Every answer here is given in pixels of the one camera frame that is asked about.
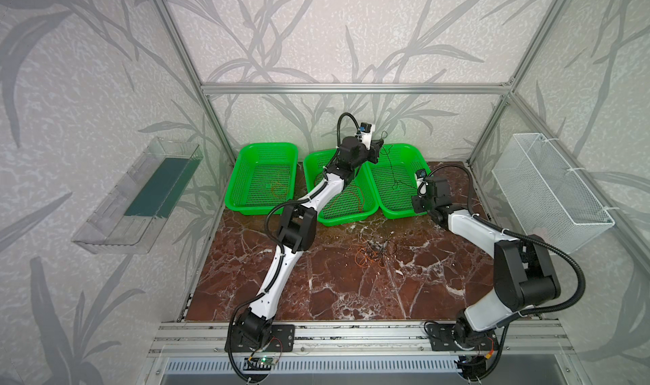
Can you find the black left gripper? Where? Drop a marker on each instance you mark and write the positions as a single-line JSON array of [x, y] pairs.
[[376, 147]]

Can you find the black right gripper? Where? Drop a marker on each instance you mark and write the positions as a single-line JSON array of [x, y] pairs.
[[421, 202]]

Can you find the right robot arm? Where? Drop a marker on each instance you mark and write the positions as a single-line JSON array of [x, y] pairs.
[[524, 276]]

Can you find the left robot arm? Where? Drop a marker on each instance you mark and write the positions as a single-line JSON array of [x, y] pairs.
[[292, 227]]

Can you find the right green plastic basket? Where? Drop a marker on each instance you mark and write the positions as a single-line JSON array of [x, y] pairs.
[[395, 180]]

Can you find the green plastic basket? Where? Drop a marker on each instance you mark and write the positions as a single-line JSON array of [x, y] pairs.
[[356, 202], [264, 176], [395, 180]]

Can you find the middle green plastic basket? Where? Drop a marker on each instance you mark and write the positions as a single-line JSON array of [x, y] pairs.
[[356, 202]]

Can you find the left green plastic basket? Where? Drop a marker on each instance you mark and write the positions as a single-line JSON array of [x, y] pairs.
[[264, 176]]

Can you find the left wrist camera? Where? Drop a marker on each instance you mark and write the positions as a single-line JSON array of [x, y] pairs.
[[364, 134]]

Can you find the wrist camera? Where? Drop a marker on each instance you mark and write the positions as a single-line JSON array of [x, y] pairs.
[[364, 134], [421, 184]]

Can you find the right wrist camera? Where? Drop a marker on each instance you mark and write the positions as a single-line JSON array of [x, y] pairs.
[[421, 184]]

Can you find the white wire mesh basket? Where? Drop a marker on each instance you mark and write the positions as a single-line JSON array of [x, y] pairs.
[[547, 195]]

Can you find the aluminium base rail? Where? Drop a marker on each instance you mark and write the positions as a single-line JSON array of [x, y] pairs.
[[359, 338]]

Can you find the aluminium frame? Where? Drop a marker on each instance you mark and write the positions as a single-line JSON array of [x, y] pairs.
[[583, 87]]

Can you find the clear acrylic wall shelf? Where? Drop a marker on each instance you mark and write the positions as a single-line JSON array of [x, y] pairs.
[[132, 216]]

